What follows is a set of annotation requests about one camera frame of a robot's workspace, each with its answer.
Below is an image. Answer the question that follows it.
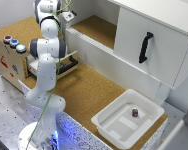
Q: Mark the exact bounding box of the white plastic box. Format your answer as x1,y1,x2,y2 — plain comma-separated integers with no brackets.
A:
90,88,166,150

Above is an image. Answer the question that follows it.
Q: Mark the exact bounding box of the wooden drawer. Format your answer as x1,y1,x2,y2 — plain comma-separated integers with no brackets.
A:
25,49,79,81

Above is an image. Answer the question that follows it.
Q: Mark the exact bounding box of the white sliding door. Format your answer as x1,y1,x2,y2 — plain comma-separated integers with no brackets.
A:
113,6,188,90

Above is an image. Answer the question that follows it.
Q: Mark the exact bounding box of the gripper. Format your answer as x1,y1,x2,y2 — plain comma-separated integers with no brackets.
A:
60,9,78,22

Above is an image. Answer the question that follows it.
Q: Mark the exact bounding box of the green cable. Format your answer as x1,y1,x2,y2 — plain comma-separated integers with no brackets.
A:
27,0,75,150

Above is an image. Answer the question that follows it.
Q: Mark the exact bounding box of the red button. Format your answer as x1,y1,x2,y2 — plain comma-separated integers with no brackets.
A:
2,34,13,44

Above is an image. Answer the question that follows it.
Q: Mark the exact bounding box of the purple block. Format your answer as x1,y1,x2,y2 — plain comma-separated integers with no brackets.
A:
131,107,140,118

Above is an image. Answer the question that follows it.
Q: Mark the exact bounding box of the wooden drawer box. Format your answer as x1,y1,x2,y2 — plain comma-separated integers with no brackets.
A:
0,16,64,93

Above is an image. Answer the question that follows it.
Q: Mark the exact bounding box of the green button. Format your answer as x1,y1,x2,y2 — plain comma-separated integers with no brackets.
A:
15,43,28,54

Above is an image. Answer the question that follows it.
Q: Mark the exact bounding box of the white cabinet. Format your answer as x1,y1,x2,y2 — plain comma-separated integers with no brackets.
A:
58,0,188,108

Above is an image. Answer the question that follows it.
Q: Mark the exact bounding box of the black door handle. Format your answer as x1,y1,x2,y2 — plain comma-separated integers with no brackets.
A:
138,31,155,65

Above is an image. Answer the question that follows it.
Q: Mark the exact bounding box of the black drawer handle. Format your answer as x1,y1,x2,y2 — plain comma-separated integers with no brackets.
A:
58,54,79,73

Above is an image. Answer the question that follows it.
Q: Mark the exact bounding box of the blue button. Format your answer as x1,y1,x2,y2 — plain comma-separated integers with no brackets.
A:
9,38,20,48

